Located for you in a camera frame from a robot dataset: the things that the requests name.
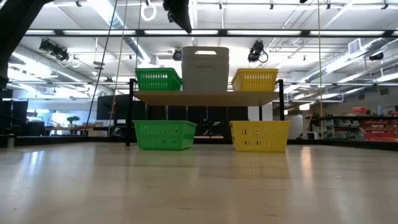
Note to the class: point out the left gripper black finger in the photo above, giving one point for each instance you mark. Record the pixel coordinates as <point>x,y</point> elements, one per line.
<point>170,7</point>
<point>184,14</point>

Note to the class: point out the green slotted plastic basket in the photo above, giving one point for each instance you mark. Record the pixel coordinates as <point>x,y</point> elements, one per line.
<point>155,69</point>
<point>164,137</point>
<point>158,81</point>

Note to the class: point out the yellow slotted plastic basket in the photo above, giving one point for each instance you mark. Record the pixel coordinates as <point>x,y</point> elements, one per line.
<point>255,82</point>
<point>261,137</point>
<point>255,70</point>

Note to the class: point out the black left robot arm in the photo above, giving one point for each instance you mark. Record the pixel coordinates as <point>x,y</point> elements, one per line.
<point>15,31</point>

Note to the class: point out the background black robot arm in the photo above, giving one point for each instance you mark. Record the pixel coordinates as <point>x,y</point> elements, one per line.
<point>206,126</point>

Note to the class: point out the wooden shelf with black legs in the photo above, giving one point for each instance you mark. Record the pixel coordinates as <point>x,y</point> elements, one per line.
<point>205,98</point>

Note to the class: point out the black overhead light beam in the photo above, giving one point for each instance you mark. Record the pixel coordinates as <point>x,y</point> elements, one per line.
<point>140,32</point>

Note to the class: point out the round black ceiling device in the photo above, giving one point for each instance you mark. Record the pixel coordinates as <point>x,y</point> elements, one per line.
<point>177,54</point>

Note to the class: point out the black background monitor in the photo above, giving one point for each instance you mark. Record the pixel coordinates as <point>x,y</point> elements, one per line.
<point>112,107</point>

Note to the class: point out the small green potted plant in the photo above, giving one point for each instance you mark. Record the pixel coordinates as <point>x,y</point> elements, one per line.
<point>73,118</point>

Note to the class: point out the white ceiling vent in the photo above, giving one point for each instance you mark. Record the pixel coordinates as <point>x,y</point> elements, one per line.
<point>354,46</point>

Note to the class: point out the black equipment rack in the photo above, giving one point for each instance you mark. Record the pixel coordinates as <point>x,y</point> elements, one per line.
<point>18,115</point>

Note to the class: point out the small black ceiling device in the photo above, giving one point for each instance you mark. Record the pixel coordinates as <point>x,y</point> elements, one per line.
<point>376,56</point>

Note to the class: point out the red box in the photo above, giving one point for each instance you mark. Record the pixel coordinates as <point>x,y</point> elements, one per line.
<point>360,109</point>

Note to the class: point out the red storage bins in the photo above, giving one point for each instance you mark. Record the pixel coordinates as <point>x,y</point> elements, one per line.
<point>379,136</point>

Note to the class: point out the black ceiling-hung camera rig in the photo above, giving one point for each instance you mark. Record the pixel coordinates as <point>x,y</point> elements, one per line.
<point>56,50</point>

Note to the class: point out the black aluminium table frame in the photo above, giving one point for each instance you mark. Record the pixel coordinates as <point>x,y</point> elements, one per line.
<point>62,140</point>

